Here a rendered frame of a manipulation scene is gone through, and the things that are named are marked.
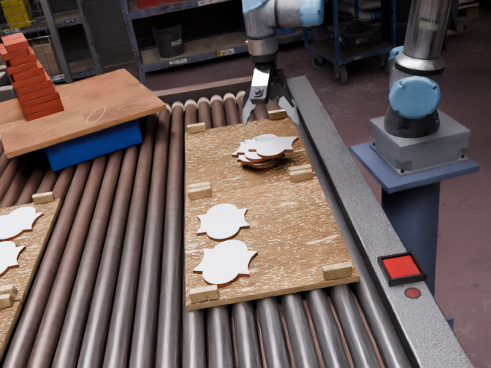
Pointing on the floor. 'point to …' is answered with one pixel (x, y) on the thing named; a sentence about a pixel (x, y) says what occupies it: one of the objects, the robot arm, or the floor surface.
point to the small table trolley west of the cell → (328, 53)
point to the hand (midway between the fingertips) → (270, 127)
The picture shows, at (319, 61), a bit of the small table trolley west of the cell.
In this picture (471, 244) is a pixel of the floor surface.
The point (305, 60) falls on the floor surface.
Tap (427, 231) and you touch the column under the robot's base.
